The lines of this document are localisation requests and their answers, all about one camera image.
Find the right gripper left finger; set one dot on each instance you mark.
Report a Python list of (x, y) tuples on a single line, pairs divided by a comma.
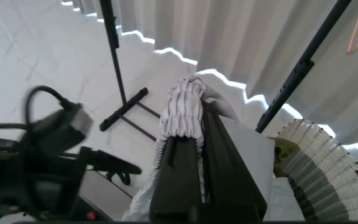
[(176, 186)]

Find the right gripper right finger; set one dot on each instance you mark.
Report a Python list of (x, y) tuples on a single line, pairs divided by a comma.
[(225, 180)]

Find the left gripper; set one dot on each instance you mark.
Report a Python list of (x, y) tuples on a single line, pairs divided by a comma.
[(51, 183)]

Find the pale grey shorts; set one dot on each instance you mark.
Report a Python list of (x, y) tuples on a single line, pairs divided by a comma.
[(182, 105)]

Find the black clothes rack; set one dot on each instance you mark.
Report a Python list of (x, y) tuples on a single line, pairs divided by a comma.
[(123, 109)]

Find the white laundry basket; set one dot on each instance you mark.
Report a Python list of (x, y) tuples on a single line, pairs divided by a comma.
[(328, 174)]

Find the white curtain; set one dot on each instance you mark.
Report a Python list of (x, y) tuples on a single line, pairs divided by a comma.
[(228, 31)]

